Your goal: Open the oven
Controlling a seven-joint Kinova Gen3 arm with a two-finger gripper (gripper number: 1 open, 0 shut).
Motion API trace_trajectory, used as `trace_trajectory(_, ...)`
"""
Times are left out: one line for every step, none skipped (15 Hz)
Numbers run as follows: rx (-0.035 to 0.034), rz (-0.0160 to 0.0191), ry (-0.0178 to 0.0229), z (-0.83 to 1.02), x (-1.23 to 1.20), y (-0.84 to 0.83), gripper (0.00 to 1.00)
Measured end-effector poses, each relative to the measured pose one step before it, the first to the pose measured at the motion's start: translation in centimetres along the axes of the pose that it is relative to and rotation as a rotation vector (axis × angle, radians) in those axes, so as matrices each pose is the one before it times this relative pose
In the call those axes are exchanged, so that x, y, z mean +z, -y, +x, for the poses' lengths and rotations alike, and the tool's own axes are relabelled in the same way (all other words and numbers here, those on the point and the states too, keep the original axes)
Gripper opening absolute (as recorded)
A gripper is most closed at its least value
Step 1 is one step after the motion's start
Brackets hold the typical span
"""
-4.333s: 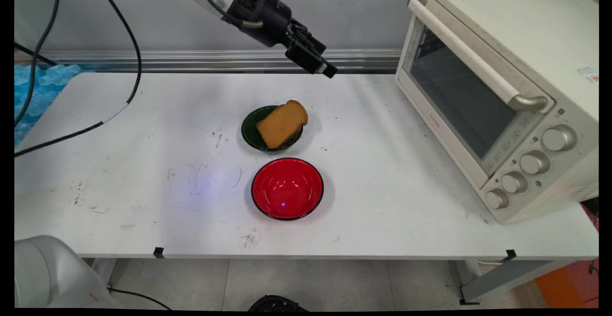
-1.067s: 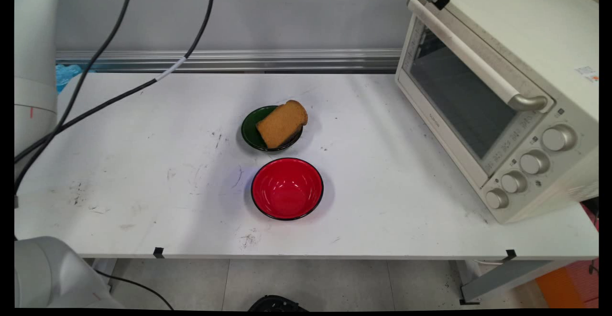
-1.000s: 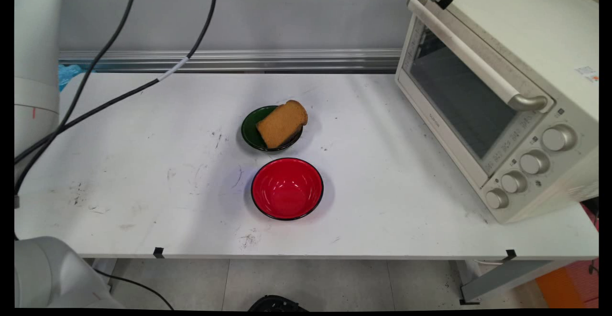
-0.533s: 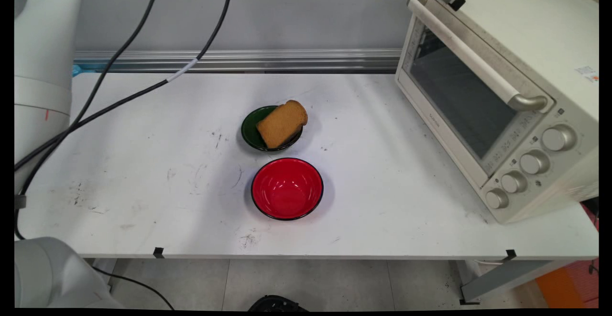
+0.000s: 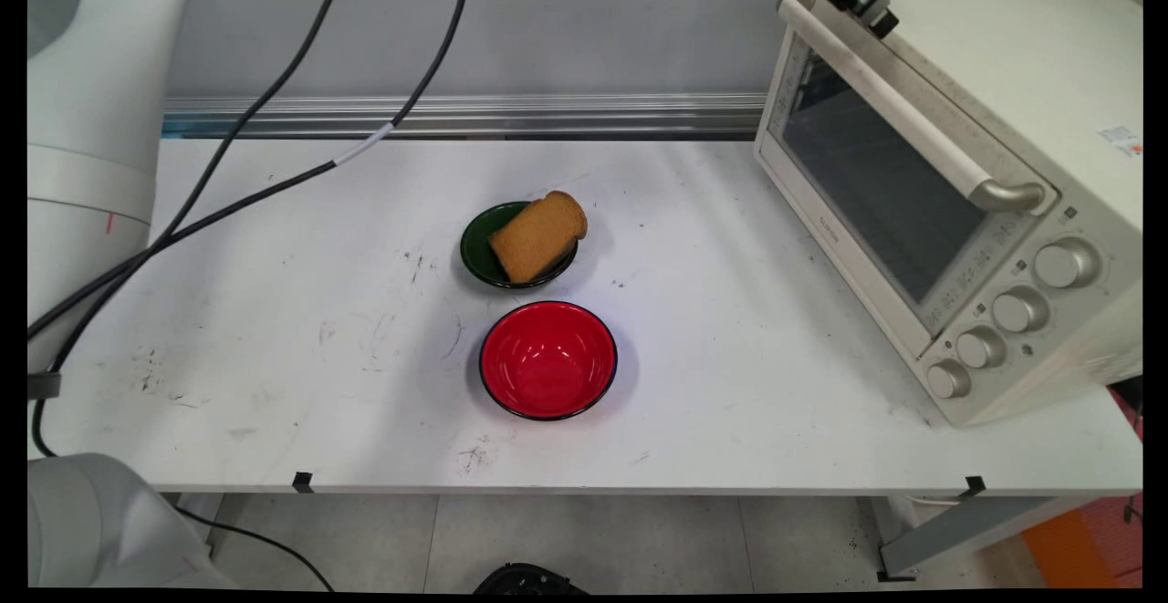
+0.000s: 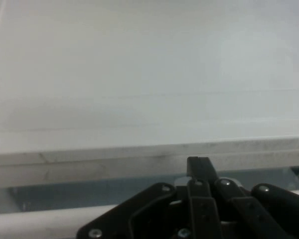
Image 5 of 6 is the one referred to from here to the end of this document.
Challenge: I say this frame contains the oven warning sticker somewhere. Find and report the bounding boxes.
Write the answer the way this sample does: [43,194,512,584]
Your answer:
[1098,127,1143,159]

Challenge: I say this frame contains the white table leg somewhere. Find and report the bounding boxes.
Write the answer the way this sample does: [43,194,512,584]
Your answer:
[178,494,225,549]

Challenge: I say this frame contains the grey table brace bar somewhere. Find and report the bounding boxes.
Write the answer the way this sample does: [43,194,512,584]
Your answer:
[876,494,1096,582]

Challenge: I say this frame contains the smallest silver oven knob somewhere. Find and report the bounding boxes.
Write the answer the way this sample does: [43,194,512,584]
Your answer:
[926,359,972,400]

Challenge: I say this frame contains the brown toast slice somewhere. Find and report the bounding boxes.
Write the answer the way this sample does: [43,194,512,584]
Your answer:
[488,191,589,285]

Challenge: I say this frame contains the plain black cable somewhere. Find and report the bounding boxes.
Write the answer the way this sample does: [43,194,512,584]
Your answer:
[27,0,364,458]

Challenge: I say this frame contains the black round floor object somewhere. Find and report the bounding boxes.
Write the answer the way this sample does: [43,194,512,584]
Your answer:
[473,563,590,595]

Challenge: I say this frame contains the aluminium rail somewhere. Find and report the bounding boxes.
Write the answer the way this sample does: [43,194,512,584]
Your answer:
[162,95,767,140]

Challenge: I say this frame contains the cream toaster oven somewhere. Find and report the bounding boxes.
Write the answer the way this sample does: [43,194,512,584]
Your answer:
[756,0,1143,429]

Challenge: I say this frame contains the black floor cable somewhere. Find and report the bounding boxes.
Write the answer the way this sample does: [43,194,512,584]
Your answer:
[176,505,336,592]

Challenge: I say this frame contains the oven glass door with handle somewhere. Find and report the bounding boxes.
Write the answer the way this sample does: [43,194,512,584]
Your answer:
[756,0,1061,362]

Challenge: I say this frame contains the orange box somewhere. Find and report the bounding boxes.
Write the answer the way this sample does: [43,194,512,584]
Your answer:
[1022,494,1143,589]

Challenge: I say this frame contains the red bowl with black rim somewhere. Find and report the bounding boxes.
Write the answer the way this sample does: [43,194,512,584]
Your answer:
[479,300,620,422]

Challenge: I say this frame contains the dark green bowl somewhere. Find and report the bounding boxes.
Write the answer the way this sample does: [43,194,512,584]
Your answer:
[460,201,580,290]

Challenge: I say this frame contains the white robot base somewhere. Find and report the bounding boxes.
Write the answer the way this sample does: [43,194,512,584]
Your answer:
[27,452,236,590]

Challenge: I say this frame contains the black cable with white tape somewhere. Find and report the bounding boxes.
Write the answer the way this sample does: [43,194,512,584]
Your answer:
[27,0,475,341]

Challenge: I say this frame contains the largest silver oven knob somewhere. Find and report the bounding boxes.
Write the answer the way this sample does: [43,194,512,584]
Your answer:
[1034,238,1102,291]

